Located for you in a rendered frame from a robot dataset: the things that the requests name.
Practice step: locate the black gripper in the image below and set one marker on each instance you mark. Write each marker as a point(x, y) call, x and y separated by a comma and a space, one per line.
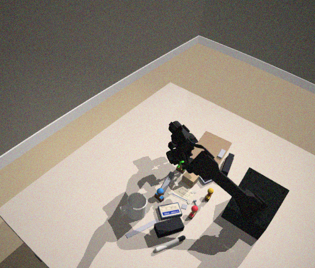
point(171, 145)

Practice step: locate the white mug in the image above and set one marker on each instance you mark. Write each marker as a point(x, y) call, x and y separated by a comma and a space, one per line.
point(136, 206)

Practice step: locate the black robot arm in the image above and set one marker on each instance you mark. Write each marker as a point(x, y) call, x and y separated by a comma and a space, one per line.
point(204, 165)

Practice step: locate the white inspection card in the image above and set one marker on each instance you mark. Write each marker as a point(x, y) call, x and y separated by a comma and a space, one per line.
point(182, 192)

